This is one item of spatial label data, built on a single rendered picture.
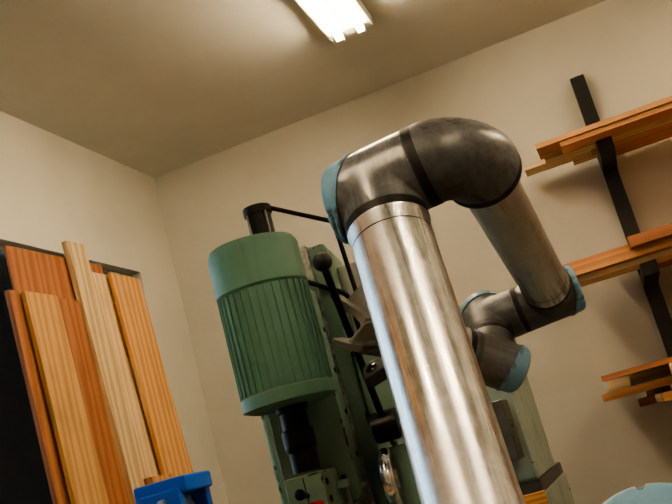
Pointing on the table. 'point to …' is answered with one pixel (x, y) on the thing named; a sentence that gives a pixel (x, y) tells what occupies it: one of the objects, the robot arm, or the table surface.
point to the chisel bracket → (316, 484)
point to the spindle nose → (299, 437)
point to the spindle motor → (270, 323)
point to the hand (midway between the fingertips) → (328, 319)
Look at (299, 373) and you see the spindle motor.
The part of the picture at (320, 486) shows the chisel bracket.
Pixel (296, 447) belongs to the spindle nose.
